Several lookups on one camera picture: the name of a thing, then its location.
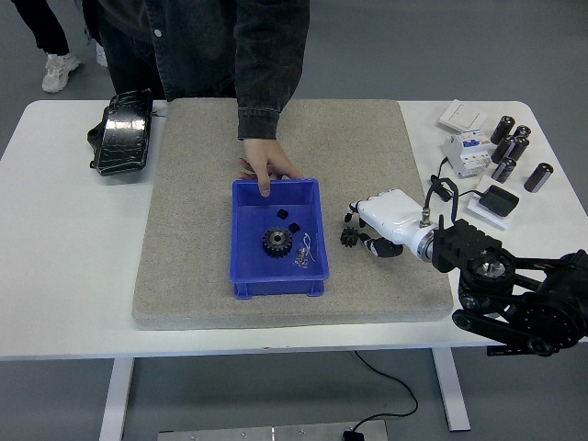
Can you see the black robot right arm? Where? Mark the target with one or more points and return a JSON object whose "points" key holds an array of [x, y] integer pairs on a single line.
{"points": [[468, 248]]}

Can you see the blue plastic box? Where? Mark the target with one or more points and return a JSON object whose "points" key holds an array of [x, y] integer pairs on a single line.
{"points": [[275, 287]]}

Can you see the small bag of screws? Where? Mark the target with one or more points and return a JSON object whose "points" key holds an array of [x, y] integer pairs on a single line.
{"points": [[301, 257]]}

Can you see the white table leg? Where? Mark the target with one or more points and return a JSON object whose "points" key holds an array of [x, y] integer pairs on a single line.
{"points": [[115, 404], [452, 395]]}

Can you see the black floor plug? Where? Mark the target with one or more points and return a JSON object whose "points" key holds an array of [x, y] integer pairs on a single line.
{"points": [[352, 435]]}

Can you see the large black gear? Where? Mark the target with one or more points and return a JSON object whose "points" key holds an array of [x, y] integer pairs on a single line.
{"points": [[271, 248]]}

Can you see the white wall switch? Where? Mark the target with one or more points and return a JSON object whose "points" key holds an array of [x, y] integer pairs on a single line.
{"points": [[461, 115]]}

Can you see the small black cube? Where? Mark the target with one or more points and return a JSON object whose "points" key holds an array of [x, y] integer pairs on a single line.
{"points": [[294, 227], [281, 213]]}

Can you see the person's left forearm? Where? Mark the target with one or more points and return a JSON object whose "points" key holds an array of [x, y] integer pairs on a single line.
{"points": [[259, 101]]}

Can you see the black film-wrapped device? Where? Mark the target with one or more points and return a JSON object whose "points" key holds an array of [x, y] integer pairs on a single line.
{"points": [[121, 133]]}

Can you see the person's left hand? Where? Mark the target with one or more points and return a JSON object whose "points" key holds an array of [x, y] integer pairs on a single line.
{"points": [[266, 158]]}

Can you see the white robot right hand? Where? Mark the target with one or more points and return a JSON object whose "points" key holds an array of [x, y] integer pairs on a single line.
{"points": [[395, 216]]}

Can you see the white circuit breaker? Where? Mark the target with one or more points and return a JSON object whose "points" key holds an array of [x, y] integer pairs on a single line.
{"points": [[464, 154]]}

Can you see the black power adapter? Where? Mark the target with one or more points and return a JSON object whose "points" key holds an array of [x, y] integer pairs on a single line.
{"points": [[498, 200]]}

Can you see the person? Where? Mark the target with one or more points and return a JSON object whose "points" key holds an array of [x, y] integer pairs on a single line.
{"points": [[184, 46], [57, 71]]}

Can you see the dark cylindrical capacitor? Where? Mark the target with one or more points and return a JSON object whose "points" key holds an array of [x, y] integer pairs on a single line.
{"points": [[522, 132], [520, 148], [503, 129], [504, 169], [502, 149], [538, 177]]}

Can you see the black desk control panel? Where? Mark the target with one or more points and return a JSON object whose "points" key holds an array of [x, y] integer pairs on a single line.
{"points": [[505, 351]]}

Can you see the grey-brown mat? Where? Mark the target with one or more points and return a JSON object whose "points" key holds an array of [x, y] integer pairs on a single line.
{"points": [[193, 206]]}

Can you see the small black gear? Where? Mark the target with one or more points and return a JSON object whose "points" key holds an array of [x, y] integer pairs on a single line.
{"points": [[349, 238]]}

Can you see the metal floor plate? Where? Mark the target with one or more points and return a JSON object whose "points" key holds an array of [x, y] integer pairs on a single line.
{"points": [[275, 434]]}

